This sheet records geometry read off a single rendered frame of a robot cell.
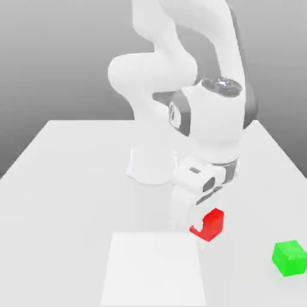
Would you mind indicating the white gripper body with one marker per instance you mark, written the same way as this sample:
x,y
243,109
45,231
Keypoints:
x,y
182,203

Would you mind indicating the small red cube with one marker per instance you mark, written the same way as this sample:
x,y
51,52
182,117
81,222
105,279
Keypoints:
x,y
212,226

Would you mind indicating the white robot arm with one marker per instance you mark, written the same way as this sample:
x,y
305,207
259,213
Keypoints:
x,y
211,124

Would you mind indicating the small green cube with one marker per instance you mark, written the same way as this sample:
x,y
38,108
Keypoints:
x,y
289,258

